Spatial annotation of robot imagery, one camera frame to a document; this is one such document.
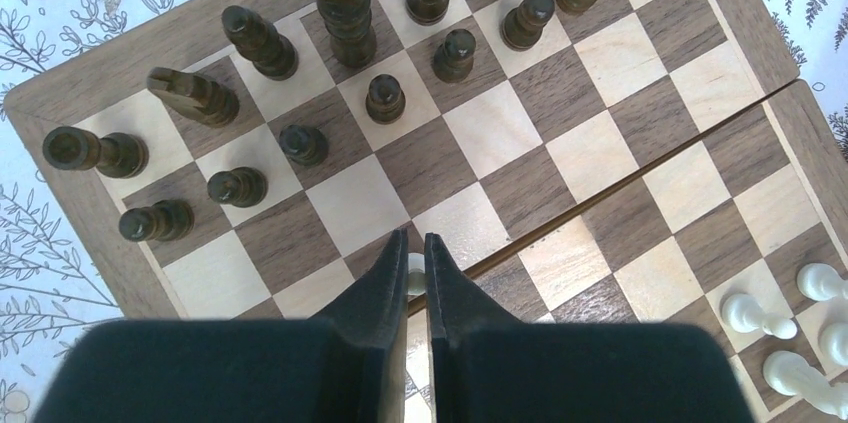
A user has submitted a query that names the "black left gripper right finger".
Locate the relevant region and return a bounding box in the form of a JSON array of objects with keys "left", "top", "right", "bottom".
[{"left": 423, "top": 233, "right": 753, "bottom": 422}]

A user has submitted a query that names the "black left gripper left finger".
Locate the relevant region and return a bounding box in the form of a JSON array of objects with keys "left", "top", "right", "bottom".
[{"left": 35, "top": 229, "right": 408, "bottom": 422}]

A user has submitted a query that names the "white chess pawn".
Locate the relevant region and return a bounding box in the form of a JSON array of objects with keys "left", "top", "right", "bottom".
[{"left": 819, "top": 322, "right": 848, "bottom": 367}]

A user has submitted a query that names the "dark chess piece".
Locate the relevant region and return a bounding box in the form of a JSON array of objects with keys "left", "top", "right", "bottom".
[
  {"left": 146, "top": 67, "right": 240, "bottom": 128},
  {"left": 221, "top": 5, "right": 299, "bottom": 81},
  {"left": 207, "top": 166, "right": 268, "bottom": 208},
  {"left": 118, "top": 199, "right": 194, "bottom": 242},
  {"left": 316, "top": 0, "right": 377, "bottom": 69},
  {"left": 42, "top": 126, "right": 148, "bottom": 179},
  {"left": 278, "top": 124, "right": 329, "bottom": 167},
  {"left": 365, "top": 74, "right": 406, "bottom": 124}
]

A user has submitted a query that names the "wooden chess board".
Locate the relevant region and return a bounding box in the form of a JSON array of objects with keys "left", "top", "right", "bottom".
[{"left": 3, "top": 0, "right": 848, "bottom": 423}]

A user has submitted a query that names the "white pawn cluster piece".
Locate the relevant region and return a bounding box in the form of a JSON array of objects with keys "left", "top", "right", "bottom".
[
  {"left": 763, "top": 351, "right": 847, "bottom": 421},
  {"left": 797, "top": 263, "right": 847, "bottom": 302},
  {"left": 721, "top": 293, "right": 798, "bottom": 340}
]

